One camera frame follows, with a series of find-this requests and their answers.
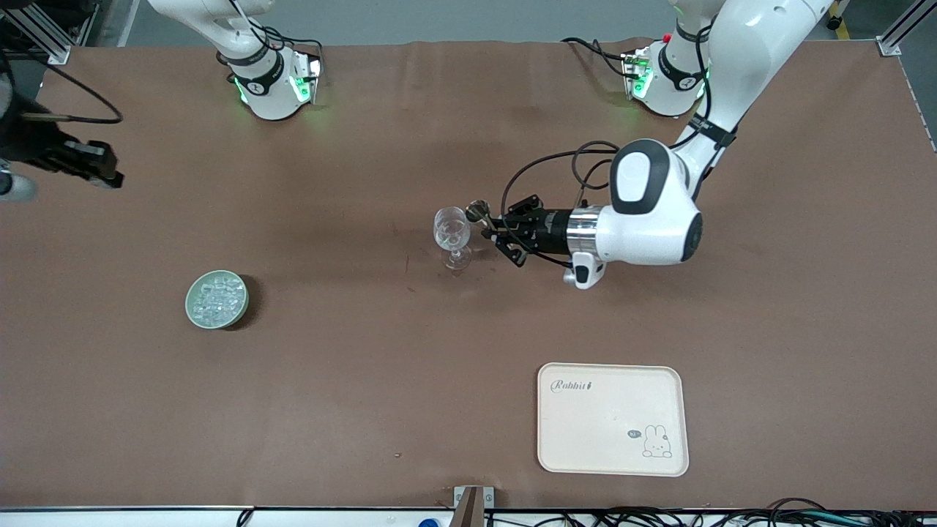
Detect clear wine glass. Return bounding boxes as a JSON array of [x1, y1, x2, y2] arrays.
[[433, 206, 473, 271]]

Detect clear ice cube pile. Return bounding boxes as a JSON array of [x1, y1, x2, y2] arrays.
[[193, 274, 244, 325]]

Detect green round bowl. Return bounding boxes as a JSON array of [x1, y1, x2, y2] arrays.
[[184, 270, 250, 331]]

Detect cream rabbit print tray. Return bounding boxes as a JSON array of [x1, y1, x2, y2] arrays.
[[537, 362, 690, 477]]

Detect brown table cover sheet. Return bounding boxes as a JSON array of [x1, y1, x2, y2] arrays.
[[0, 40, 937, 511]]

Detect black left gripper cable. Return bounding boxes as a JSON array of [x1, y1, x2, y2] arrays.
[[500, 141, 623, 217]]

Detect aluminium frame strut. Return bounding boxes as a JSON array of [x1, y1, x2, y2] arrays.
[[4, 4, 72, 65], [877, 0, 927, 56]]

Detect black base power cable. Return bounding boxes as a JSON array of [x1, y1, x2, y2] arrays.
[[561, 37, 632, 80], [282, 35, 324, 74]]

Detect metal camera post bracket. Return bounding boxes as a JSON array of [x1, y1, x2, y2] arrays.
[[452, 486, 494, 527]]

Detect black cable bundle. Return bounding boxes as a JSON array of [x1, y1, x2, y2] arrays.
[[483, 498, 937, 527]]

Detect white table edge rail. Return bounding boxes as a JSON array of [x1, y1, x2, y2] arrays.
[[0, 507, 937, 527]]

